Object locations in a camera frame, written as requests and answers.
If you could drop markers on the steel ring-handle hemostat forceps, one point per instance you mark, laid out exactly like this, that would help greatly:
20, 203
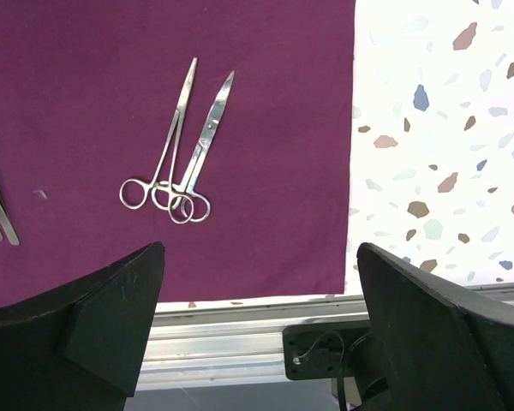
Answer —
171, 145

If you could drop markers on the purple cloth wrap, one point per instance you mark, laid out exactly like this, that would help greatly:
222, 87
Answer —
88, 90

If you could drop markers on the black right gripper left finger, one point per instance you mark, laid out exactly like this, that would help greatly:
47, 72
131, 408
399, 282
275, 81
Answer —
80, 346

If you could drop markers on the steel surgical scissors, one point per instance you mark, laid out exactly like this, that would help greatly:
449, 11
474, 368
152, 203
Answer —
182, 209

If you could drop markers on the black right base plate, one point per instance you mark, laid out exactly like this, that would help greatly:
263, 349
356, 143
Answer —
324, 350

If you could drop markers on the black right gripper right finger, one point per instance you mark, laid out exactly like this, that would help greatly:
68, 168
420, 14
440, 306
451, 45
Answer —
442, 346

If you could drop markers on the aluminium mounting rail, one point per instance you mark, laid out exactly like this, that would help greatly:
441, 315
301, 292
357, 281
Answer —
219, 343

